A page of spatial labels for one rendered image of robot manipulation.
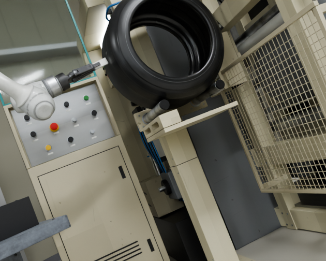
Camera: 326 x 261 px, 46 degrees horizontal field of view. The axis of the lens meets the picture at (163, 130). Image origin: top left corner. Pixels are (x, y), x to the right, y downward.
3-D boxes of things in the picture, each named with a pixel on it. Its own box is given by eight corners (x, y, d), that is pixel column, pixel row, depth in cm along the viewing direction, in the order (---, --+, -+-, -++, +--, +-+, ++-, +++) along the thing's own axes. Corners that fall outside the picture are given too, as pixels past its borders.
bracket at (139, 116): (139, 132, 197) (132, 114, 197) (206, 107, 208) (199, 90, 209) (141, 131, 194) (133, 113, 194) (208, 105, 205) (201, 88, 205)
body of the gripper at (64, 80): (54, 73, 161) (73, 64, 164) (54, 78, 170) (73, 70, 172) (62, 88, 161) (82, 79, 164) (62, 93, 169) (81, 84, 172)
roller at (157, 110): (147, 112, 197) (153, 118, 197) (141, 119, 196) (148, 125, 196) (163, 97, 163) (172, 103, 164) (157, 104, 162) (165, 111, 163)
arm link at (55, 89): (42, 83, 168) (54, 77, 170) (52, 101, 168) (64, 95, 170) (40, 77, 159) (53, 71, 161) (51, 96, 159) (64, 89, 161)
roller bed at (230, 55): (211, 97, 223) (192, 51, 225) (232, 89, 228) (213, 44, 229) (224, 89, 204) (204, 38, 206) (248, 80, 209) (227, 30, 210)
